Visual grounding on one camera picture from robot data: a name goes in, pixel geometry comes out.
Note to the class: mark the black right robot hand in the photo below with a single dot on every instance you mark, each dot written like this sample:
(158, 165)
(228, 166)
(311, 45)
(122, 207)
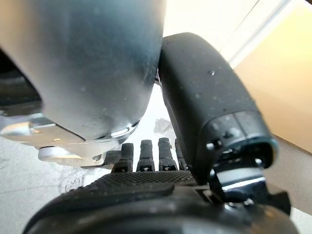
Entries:
(214, 102)

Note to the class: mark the tan wooden panel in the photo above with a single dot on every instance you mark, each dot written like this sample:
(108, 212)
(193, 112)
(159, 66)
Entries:
(287, 85)

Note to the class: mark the silver robot leg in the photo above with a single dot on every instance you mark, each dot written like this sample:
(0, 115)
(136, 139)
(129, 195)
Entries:
(85, 61)

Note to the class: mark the white door frame strip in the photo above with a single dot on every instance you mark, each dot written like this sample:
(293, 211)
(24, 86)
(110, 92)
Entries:
(253, 31)

